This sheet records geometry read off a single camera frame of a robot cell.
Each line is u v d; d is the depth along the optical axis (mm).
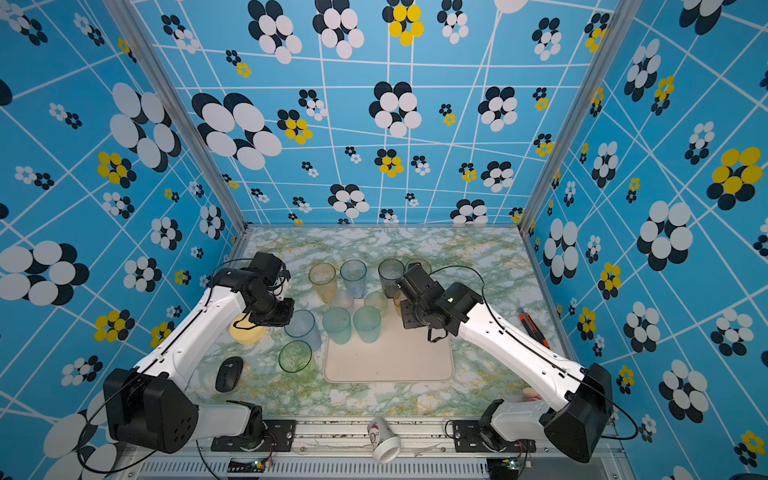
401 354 865
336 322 876
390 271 963
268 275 642
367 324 912
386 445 677
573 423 370
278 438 734
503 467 695
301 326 866
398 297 941
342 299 963
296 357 932
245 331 644
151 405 396
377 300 956
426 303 543
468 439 722
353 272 958
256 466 703
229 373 825
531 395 753
